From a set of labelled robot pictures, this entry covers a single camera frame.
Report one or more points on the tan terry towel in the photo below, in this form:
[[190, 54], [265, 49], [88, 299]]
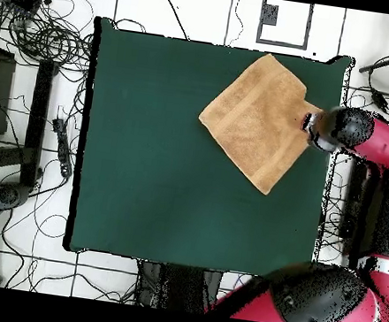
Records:
[[257, 123]]

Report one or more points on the black power adapter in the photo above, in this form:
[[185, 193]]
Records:
[[379, 100]]

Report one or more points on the black stand bar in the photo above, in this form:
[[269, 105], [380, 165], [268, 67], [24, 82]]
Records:
[[353, 201], [37, 121]]

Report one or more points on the dark green table cloth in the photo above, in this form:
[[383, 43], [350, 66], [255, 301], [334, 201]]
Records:
[[135, 177]]

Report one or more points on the black power strip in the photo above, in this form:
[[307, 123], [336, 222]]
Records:
[[62, 147]]

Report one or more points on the grey square frame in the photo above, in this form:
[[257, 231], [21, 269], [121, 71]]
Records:
[[308, 27]]

